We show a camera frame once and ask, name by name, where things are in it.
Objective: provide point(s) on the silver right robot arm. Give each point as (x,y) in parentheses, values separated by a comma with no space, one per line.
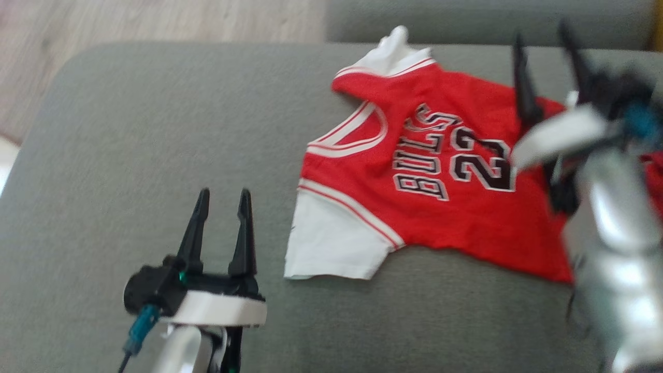
(621,259)

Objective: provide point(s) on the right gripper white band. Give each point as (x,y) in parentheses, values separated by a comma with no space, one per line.
(564,132)

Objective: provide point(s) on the long grey sofa seat cushion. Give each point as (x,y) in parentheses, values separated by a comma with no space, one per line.
(466,20)

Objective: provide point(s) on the large grey sofa seat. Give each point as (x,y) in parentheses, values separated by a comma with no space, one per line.
(155,129)

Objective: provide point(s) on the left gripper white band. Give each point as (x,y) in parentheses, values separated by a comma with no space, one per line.
(222,308)

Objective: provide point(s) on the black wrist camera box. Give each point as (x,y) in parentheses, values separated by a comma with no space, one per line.
(153,285)
(621,93)

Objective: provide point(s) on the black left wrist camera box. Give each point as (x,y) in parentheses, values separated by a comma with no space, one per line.
(153,285)

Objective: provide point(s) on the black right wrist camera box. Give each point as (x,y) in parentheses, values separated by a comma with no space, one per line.
(621,93)

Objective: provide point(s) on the wide yellow sofa back cushion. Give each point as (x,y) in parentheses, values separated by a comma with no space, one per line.
(658,23)

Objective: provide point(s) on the red and white basketball jersey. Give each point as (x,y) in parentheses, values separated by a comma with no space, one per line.
(440,228)

